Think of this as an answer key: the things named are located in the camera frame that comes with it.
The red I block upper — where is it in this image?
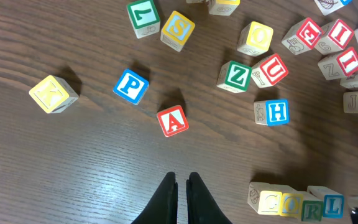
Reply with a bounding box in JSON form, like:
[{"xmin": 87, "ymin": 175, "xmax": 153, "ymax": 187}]
[{"xmin": 315, "ymin": 19, "xmax": 354, "ymax": 55}]

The yellow s block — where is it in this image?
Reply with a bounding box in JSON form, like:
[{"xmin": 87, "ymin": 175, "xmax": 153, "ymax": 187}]
[
  {"xmin": 160, "ymin": 11, "xmax": 195, "ymax": 52},
  {"xmin": 208, "ymin": 0, "xmax": 241, "ymax": 16}
]

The green R block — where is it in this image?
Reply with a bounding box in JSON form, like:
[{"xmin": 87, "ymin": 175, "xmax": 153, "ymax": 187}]
[{"xmin": 296, "ymin": 191, "xmax": 324, "ymax": 222}]

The yellow S block left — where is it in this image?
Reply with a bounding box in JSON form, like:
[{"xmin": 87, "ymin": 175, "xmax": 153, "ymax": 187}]
[{"xmin": 160, "ymin": 11, "xmax": 195, "ymax": 52}]

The red E block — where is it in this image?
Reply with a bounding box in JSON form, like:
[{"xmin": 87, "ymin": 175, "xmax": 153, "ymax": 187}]
[{"xmin": 282, "ymin": 17, "xmax": 323, "ymax": 55}]

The red A block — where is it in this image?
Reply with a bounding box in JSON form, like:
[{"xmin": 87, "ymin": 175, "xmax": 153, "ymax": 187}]
[{"xmin": 157, "ymin": 105, "xmax": 189, "ymax": 137}]

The blue L block top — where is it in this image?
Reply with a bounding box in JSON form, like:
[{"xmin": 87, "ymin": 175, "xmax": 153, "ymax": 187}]
[{"xmin": 314, "ymin": 0, "xmax": 352, "ymax": 16}]

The red i block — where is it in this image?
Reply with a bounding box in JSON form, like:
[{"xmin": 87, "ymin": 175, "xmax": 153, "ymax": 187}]
[
  {"xmin": 318, "ymin": 47, "xmax": 358, "ymax": 80},
  {"xmin": 315, "ymin": 19, "xmax": 354, "ymax": 55}
]

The red I block lower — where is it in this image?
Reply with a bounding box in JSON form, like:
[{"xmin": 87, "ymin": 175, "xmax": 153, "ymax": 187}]
[{"xmin": 318, "ymin": 47, "xmax": 358, "ymax": 80}]

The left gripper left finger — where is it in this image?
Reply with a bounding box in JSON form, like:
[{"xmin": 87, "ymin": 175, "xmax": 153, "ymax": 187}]
[{"xmin": 132, "ymin": 172, "xmax": 178, "ymax": 224}]

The yellow S block top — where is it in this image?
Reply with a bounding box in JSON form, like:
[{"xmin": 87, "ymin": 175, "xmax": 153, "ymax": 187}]
[{"xmin": 208, "ymin": 0, "xmax": 241, "ymax": 16}]

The blue l block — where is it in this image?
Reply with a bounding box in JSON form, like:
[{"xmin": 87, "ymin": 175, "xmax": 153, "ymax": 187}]
[
  {"xmin": 307, "ymin": 185, "xmax": 345, "ymax": 219},
  {"xmin": 314, "ymin": 0, "xmax": 352, "ymax": 16}
]

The blue P block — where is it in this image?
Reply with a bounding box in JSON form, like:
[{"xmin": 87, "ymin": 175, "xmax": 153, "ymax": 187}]
[{"xmin": 113, "ymin": 69, "xmax": 149, "ymax": 105}]

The yellow o block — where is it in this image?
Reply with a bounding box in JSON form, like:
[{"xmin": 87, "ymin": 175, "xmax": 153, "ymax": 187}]
[
  {"xmin": 273, "ymin": 184, "xmax": 303, "ymax": 218},
  {"xmin": 237, "ymin": 21, "xmax": 273, "ymax": 57}
]

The blue H block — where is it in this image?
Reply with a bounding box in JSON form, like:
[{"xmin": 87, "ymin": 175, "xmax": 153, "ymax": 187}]
[{"xmin": 254, "ymin": 99, "xmax": 290, "ymax": 126}]

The green 7 block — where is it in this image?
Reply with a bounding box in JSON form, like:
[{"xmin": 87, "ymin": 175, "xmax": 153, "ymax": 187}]
[{"xmin": 126, "ymin": 0, "xmax": 160, "ymax": 39}]

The red U block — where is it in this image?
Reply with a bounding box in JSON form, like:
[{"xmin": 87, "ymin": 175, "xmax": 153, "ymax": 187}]
[{"xmin": 251, "ymin": 54, "xmax": 289, "ymax": 88}]

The yellow K block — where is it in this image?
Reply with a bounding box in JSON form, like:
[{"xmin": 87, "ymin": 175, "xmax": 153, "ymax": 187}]
[{"xmin": 29, "ymin": 75, "xmax": 79, "ymax": 114}]

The yellow C block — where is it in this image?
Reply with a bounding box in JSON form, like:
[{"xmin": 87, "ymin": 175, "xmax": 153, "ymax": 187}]
[{"xmin": 247, "ymin": 182, "xmax": 282, "ymax": 215}]

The green Z block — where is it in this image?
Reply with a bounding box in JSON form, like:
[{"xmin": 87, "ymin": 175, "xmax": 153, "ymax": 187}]
[{"xmin": 216, "ymin": 60, "xmax": 252, "ymax": 93}]

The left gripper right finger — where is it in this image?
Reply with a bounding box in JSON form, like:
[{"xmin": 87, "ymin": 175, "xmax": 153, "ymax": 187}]
[{"xmin": 186, "ymin": 172, "xmax": 232, "ymax": 224}]

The yellow block top left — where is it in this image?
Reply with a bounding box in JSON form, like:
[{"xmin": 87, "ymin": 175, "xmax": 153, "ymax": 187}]
[{"xmin": 186, "ymin": 0, "xmax": 209, "ymax": 4}]

